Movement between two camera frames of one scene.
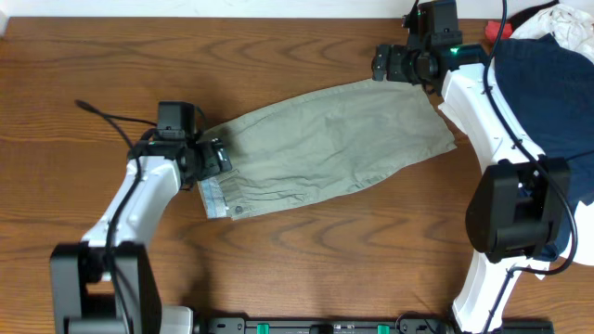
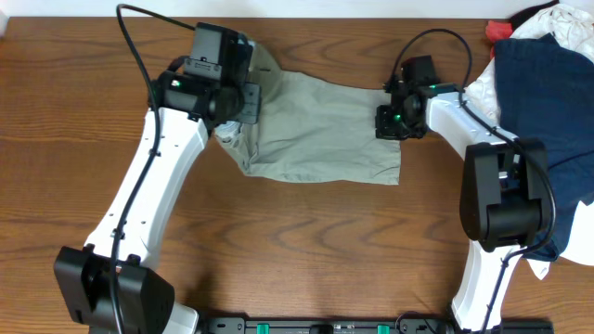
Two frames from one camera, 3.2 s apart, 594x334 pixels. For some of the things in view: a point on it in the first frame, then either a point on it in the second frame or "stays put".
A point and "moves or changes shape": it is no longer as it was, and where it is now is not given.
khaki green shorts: (319, 143) moves or changes shape
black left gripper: (216, 158) -> (251, 103)
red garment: (492, 28) stays put
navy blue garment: (548, 91) stays put
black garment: (520, 16) stays put
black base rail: (355, 326) stays put
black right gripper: (382, 61) -> (385, 122)
